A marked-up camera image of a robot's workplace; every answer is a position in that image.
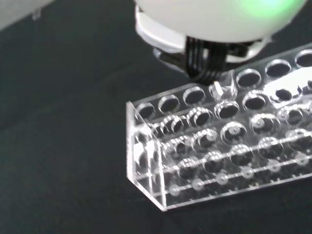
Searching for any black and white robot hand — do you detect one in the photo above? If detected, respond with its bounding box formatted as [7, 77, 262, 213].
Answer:
[133, 0, 306, 85]

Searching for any clear acrylic test tube rack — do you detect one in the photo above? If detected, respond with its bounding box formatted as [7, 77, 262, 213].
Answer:
[125, 42, 312, 212]

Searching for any black bench cloth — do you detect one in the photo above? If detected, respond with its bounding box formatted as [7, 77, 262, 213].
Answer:
[0, 0, 312, 234]

